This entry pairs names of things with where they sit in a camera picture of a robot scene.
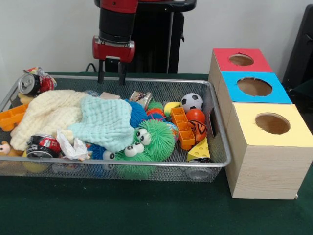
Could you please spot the small green spiky ball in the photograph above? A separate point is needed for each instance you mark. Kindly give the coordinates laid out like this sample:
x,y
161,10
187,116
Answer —
x,y
131,166

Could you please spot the small soccer ball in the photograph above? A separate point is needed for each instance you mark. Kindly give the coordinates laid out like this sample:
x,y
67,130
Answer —
x,y
192,102

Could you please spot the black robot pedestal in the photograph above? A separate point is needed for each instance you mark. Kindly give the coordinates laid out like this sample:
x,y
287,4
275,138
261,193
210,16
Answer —
x,y
154,44

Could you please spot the shallow clear mesh bin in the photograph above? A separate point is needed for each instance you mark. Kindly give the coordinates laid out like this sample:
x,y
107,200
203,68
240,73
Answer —
x,y
221,142

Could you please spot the mint green muslin cloth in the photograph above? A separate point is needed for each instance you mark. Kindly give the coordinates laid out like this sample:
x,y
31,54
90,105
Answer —
x,y
105,122

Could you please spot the yellow cheese wedge toy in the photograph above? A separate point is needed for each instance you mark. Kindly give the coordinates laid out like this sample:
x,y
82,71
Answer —
x,y
199,151

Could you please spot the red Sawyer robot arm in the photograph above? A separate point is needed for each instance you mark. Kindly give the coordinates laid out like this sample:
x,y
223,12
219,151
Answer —
x,y
117,19

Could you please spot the cream muslin cloth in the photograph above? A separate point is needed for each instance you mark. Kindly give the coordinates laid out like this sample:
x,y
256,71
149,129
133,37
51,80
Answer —
x,y
44,115

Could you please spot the orange toy block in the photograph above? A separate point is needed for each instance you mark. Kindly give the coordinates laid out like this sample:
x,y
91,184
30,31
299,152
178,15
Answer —
x,y
183,127

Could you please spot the red and black soda can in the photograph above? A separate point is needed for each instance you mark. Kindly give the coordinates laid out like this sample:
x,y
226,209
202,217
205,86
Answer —
x,y
46,145

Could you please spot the large green spiky ball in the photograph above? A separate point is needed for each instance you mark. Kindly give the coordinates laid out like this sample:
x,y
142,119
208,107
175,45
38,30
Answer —
x,y
159,134

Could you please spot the wooden box with three holes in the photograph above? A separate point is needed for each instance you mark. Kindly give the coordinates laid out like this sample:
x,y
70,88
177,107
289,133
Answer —
x,y
264,171

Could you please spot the small red ball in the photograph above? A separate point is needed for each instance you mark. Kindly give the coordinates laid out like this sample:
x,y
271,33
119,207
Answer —
x,y
196,115

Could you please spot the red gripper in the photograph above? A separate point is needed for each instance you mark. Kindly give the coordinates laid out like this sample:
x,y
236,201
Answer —
x,y
113,50

